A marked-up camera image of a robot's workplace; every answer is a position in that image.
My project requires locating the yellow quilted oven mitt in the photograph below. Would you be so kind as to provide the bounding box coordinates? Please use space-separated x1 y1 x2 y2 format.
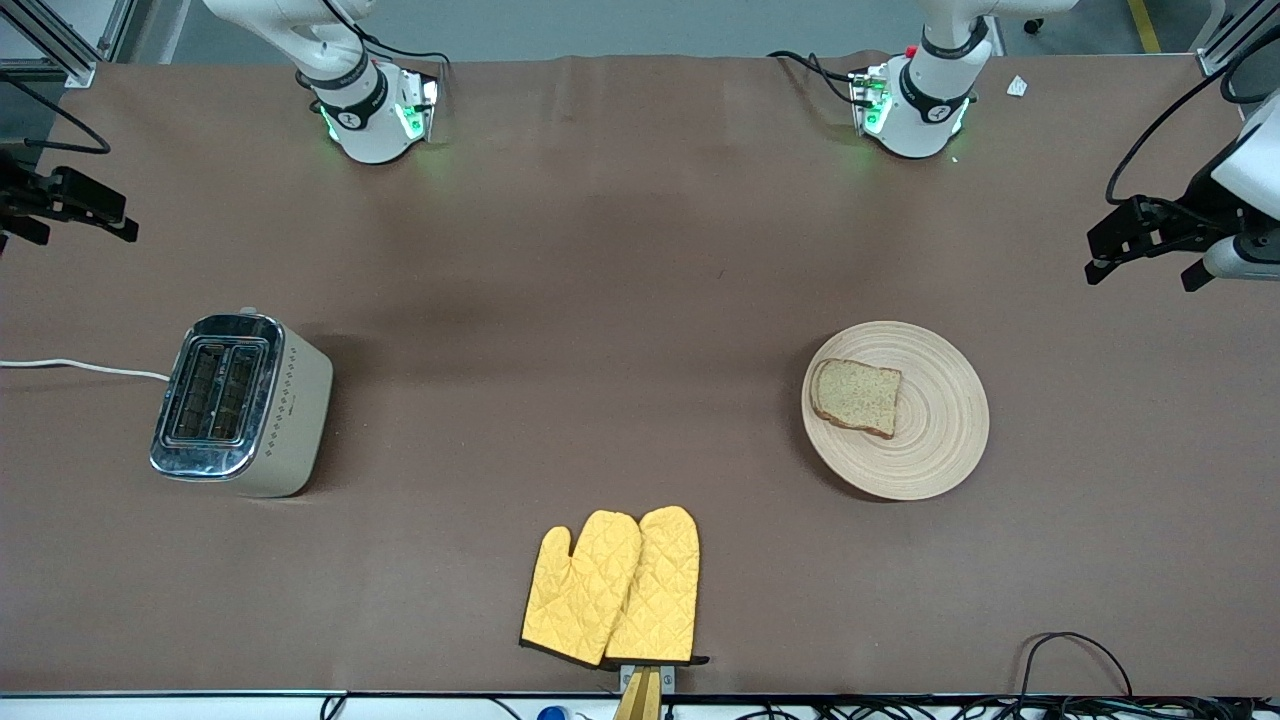
519 510 644 669
604 505 710 667

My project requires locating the black looped cable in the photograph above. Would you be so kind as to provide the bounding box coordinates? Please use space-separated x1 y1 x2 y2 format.
1018 631 1137 703

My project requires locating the beige and chrome toaster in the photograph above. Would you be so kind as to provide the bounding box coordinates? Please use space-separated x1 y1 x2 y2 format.
149 308 335 499

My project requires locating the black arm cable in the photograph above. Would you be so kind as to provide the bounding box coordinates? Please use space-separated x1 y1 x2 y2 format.
1104 20 1280 207
0 72 113 157

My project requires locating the white toaster power cord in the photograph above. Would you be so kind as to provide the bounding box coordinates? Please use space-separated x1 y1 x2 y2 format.
0 358 172 383

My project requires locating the slice of brown toast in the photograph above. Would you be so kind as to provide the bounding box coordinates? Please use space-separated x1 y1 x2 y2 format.
808 357 904 441

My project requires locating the black left base cable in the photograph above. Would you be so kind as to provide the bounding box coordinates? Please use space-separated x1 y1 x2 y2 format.
767 49 864 107

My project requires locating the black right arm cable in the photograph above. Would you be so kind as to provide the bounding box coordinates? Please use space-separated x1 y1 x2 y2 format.
0 72 113 157

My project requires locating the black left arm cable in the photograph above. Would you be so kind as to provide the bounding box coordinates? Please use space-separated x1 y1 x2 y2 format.
1104 20 1280 207

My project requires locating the aluminium frame post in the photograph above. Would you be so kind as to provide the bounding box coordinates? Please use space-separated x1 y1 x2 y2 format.
1194 0 1280 79
0 0 137 90

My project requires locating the round wooden plate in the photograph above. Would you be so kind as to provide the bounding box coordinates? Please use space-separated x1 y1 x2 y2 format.
800 320 991 502

